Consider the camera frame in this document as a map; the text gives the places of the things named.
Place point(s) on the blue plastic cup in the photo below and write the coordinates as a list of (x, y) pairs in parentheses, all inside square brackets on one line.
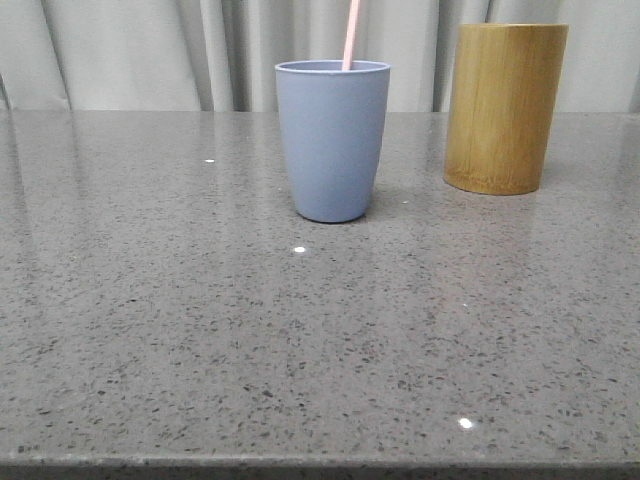
[(332, 123)]

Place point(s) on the pink chopstick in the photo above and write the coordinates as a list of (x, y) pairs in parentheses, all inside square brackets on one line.
[(350, 36)]

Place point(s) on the bamboo wooden cup holder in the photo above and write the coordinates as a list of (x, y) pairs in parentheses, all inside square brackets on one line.
[(504, 88)]

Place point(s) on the grey-white curtain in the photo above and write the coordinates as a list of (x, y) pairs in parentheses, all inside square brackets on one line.
[(220, 55)]

